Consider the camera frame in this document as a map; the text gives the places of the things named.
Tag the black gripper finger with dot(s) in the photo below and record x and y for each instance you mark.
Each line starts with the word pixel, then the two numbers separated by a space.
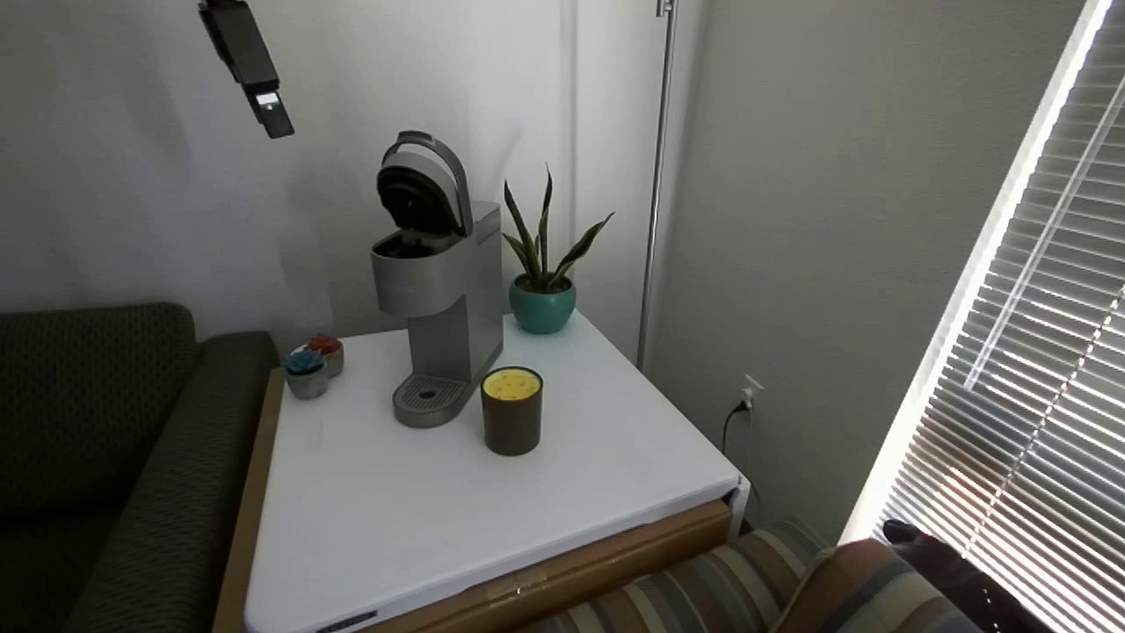
pixel 246 63

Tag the grey coffee machine lid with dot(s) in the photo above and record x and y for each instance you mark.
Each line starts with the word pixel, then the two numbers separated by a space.
pixel 425 182

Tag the grey coffee machine body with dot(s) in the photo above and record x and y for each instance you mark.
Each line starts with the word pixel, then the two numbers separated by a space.
pixel 451 319

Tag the red succulent in pot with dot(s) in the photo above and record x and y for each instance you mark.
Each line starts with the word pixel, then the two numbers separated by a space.
pixel 327 353

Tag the blue succulent in pot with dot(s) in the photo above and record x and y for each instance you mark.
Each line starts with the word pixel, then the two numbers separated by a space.
pixel 307 374

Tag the snake plant in teal pot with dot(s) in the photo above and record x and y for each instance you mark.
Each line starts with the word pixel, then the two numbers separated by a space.
pixel 543 292

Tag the thin grey lamp pole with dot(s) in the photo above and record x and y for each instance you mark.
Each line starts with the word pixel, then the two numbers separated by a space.
pixel 655 162

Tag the dark grey sofa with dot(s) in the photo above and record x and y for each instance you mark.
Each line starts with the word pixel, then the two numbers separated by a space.
pixel 106 470

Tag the dark jar yellow candle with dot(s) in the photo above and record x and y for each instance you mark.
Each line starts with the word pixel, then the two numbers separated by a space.
pixel 510 408

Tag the white plastic table board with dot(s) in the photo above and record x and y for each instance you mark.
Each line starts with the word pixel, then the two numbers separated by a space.
pixel 470 515

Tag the striped sofa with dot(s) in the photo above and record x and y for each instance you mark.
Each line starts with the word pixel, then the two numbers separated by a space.
pixel 703 592

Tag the striped sofa back cushion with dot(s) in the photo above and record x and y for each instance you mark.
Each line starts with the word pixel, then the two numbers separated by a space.
pixel 867 592

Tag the white window blinds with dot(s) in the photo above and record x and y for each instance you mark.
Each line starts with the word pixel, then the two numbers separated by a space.
pixel 1033 389

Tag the white wall outlet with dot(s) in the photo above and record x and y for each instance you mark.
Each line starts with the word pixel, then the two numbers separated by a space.
pixel 751 394

